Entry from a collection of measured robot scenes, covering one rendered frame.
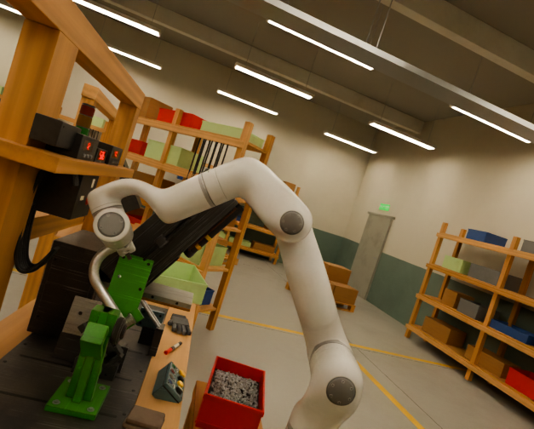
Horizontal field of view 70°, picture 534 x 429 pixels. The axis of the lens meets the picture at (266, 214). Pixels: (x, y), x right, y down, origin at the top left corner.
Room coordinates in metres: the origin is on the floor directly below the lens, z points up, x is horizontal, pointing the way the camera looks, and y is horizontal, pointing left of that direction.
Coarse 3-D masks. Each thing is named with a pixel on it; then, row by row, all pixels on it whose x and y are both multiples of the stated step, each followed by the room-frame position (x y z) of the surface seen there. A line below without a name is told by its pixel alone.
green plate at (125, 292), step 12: (120, 264) 1.30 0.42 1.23; (132, 264) 1.31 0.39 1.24; (144, 264) 1.32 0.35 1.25; (132, 276) 1.30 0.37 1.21; (144, 276) 1.31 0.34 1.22; (108, 288) 1.28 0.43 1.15; (120, 288) 1.29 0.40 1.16; (132, 288) 1.29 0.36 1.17; (144, 288) 1.30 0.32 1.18; (120, 300) 1.28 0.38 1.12; (132, 300) 1.29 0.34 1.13
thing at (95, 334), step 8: (88, 328) 0.98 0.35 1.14; (96, 328) 0.99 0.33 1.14; (104, 328) 0.99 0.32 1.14; (88, 336) 0.97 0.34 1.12; (96, 336) 0.97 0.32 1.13; (104, 336) 0.98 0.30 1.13; (80, 344) 0.97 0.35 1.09; (88, 344) 0.97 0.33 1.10; (96, 344) 0.96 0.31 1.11; (88, 352) 1.00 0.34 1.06; (96, 352) 1.00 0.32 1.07
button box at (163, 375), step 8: (168, 368) 1.28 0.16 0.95; (176, 368) 1.32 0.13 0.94; (160, 376) 1.25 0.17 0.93; (168, 376) 1.21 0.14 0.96; (176, 376) 1.27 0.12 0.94; (160, 384) 1.19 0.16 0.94; (168, 384) 1.18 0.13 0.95; (176, 384) 1.23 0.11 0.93; (184, 384) 1.28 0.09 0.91; (152, 392) 1.17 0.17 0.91; (160, 392) 1.17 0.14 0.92; (168, 392) 1.18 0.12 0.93; (176, 392) 1.19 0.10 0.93; (168, 400) 1.18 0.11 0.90; (176, 400) 1.18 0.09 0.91
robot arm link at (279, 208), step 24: (216, 168) 0.94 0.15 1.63; (240, 168) 0.92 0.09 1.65; (264, 168) 0.94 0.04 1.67; (216, 192) 0.92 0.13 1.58; (240, 192) 0.93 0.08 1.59; (264, 192) 0.90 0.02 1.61; (288, 192) 0.88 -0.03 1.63; (264, 216) 0.87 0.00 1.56; (288, 216) 0.84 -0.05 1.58; (288, 240) 0.86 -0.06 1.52
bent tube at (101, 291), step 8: (104, 248) 1.18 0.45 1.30; (96, 256) 1.17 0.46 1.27; (104, 256) 1.18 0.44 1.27; (96, 264) 1.17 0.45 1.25; (96, 272) 1.16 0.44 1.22; (96, 280) 1.16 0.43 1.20; (96, 288) 1.15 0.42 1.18; (104, 288) 1.16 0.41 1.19; (104, 296) 1.15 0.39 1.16; (104, 304) 1.15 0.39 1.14; (112, 304) 1.16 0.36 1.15
